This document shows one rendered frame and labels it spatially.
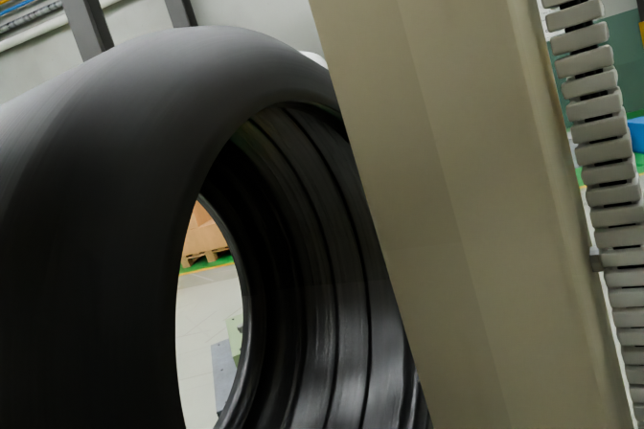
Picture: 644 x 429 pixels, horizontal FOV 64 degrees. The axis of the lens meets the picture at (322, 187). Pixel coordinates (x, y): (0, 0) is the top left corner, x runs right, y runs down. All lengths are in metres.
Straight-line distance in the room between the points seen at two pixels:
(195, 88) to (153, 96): 0.03
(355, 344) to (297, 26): 8.20
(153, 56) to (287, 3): 8.52
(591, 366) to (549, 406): 0.04
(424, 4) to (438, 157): 0.10
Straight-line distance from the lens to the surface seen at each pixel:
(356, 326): 0.79
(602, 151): 0.41
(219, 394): 1.67
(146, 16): 10.04
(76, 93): 0.38
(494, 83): 0.34
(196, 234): 6.31
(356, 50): 0.36
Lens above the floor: 1.36
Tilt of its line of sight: 9 degrees down
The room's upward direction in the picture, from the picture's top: 17 degrees counter-clockwise
